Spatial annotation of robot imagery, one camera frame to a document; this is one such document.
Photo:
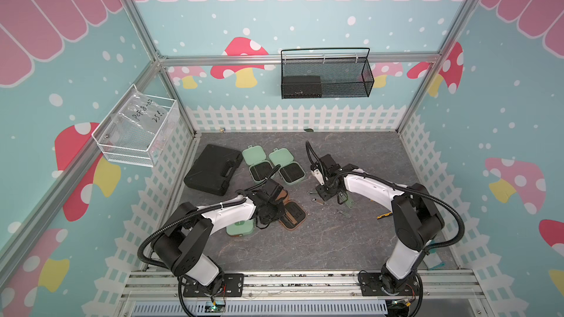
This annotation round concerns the green clipper case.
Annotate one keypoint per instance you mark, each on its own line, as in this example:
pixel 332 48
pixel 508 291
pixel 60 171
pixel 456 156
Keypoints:
pixel 241 228
pixel 259 165
pixel 290 170

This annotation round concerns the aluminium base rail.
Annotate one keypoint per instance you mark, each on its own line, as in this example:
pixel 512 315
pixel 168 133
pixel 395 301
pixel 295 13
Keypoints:
pixel 441 284

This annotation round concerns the lone nail clipper near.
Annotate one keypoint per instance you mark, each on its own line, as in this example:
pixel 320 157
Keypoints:
pixel 344 213

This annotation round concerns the clear acrylic wall bin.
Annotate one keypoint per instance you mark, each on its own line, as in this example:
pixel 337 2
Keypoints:
pixel 137 129

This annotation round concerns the yellow handled pliers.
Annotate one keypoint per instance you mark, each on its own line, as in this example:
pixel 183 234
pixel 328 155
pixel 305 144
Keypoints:
pixel 384 215

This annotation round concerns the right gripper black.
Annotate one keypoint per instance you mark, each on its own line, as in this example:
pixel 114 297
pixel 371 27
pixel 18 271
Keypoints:
pixel 323 197

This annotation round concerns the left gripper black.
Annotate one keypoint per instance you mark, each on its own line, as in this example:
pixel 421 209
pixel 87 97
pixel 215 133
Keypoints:
pixel 280 212

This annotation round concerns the black wire mesh basket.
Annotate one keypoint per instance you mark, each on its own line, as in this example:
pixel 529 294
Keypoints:
pixel 344 72

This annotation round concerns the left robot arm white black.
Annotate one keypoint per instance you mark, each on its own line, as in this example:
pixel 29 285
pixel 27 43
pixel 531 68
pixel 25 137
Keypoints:
pixel 179 244

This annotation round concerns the brown clipper case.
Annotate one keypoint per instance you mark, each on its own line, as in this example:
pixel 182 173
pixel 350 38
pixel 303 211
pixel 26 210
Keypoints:
pixel 294 215

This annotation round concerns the black box in basket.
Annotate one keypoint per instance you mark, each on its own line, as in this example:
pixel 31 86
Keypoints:
pixel 297 87

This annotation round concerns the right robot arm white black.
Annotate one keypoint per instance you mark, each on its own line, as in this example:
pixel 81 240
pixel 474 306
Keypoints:
pixel 414 211

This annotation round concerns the black plastic tool case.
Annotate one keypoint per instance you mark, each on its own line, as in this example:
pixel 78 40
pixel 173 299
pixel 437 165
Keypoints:
pixel 213 170

